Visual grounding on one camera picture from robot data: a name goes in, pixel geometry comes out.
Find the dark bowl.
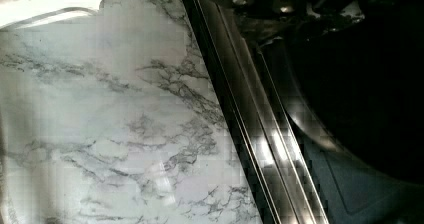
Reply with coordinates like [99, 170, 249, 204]
[285, 3, 423, 184]

